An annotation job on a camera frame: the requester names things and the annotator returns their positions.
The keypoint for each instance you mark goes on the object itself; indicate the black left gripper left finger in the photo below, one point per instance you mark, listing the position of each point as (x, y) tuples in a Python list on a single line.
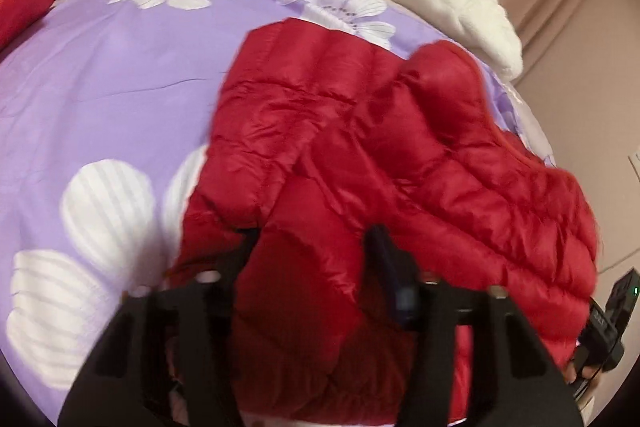
[(202, 353)]

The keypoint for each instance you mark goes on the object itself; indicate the folded light red jacket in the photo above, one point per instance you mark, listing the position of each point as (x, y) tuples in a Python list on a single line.
[(17, 15)]

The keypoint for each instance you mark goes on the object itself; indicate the red quilted down jacket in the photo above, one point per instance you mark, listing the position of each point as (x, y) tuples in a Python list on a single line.
[(317, 137)]

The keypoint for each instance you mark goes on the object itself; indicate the white wall power strip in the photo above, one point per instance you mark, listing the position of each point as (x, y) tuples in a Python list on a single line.
[(634, 159)]

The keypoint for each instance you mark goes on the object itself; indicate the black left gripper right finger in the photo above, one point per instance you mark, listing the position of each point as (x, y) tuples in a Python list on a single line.
[(427, 308)]

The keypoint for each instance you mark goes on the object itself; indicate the purple floral duvet cover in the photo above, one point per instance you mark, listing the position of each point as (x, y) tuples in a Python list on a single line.
[(105, 113)]

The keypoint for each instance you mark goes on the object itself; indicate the person's right hand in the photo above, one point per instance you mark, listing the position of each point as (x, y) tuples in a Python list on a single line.
[(582, 374)]

